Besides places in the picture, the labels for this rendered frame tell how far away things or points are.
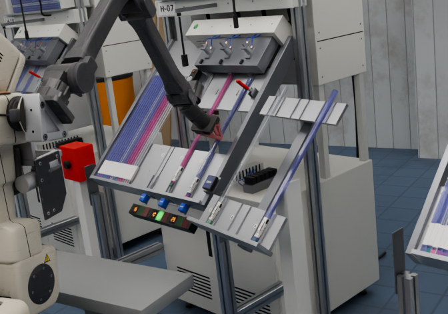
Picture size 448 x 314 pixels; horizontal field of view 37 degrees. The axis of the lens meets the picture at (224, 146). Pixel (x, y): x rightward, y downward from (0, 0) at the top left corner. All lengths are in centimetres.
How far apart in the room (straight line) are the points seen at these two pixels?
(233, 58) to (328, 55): 39
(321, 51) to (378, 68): 279
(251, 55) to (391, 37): 296
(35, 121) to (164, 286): 66
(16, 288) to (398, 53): 404
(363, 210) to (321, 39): 78
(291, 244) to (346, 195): 80
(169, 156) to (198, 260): 58
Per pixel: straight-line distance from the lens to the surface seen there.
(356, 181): 286
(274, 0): 248
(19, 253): 175
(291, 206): 202
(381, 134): 549
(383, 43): 534
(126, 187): 256
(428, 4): 496
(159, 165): 251
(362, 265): 300
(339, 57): 270
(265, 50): 243
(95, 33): 179
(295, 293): 213
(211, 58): 259
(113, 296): 197
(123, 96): 608
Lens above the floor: 142
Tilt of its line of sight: 14 degrees down
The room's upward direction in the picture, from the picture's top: 7 degrees counter-clockwise
